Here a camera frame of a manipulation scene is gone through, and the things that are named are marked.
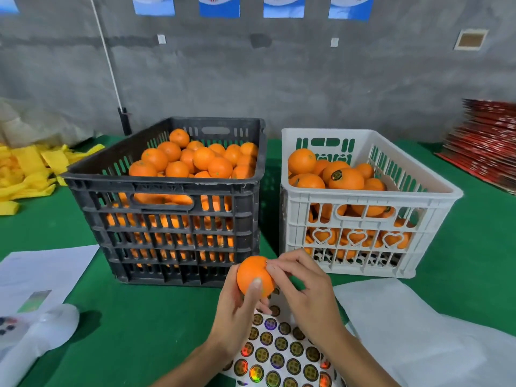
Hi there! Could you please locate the pile of yellow bags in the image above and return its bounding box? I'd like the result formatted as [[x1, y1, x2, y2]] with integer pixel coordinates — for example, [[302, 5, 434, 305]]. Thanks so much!
[[0, 143, 106, 216]]

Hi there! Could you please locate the white printed paper sheet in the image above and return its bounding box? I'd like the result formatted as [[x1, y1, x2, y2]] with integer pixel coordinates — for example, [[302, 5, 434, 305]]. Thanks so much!
[[0, 244, 100, 315]]

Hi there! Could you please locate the single orange fruit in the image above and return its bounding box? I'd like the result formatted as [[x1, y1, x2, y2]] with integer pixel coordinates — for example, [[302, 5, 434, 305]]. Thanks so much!
[[235, 255, 276, 299]]

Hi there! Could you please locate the green felt table cover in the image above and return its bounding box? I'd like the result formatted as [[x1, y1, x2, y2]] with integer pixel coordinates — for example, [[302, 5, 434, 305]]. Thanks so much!
[[0, 137, 516, 387]]

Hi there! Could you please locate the black plastic crate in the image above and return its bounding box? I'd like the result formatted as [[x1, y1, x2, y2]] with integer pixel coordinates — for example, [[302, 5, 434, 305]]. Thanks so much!
[[63, 117, 268, 287]]

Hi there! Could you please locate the pile of oranges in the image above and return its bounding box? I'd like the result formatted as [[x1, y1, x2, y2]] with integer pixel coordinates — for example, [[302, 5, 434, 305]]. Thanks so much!
[[105, 128, 259, 268]]

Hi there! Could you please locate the stack of red cardboard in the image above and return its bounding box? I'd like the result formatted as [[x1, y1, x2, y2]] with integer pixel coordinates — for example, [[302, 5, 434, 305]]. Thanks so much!
[[438, 98, 516, 194]]

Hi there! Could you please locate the white plastic crate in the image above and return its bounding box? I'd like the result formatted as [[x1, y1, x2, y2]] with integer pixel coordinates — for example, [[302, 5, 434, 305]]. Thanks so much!
[[279, 128, 464, 279]]

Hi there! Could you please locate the heap of labelled oranges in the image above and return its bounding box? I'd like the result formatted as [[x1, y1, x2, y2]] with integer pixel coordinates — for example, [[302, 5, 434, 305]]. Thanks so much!
[[288, 148, 416, 264]]

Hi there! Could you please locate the white pole with black base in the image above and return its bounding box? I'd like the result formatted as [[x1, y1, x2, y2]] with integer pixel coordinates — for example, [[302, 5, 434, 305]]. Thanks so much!
[[89, 0, 133, 137]]

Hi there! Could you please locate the person's left hand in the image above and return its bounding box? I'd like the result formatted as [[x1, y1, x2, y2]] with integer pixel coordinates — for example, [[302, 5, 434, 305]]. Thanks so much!
[[206, 262, 277, 361]]

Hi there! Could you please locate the white handheld controller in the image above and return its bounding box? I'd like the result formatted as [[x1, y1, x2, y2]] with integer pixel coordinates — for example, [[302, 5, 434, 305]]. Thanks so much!
[[0, 303, 81, 387]]

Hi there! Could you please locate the person's right hand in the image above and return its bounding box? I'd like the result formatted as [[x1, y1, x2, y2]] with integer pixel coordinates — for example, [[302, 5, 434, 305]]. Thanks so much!
[[266, 249, 349, 352]]

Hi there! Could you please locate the white backing sheet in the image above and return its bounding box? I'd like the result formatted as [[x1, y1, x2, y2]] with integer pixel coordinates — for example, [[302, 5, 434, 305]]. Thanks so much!
[[332, 278, 516, 387]]

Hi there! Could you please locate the blue white wall poster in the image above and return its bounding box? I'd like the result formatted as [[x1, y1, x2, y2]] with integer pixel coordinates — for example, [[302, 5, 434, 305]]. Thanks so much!
[[198, 0, 241, 19], [132, 0, 176, 17], [328, 0, 376, 22], [263, 0, 306, 19]]

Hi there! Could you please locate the holographic sticker sheet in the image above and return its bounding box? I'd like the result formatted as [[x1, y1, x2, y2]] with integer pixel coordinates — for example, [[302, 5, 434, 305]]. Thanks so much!
[[219, 298, 348, 387]]

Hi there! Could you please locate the beige wall plate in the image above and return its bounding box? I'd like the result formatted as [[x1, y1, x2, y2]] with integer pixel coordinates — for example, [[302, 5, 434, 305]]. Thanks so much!
[[454, 28, 490, 52]]

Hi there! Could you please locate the beige woven sack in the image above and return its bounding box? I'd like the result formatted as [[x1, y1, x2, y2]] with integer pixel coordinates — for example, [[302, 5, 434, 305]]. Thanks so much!
[[0, 99, 94, 150]]

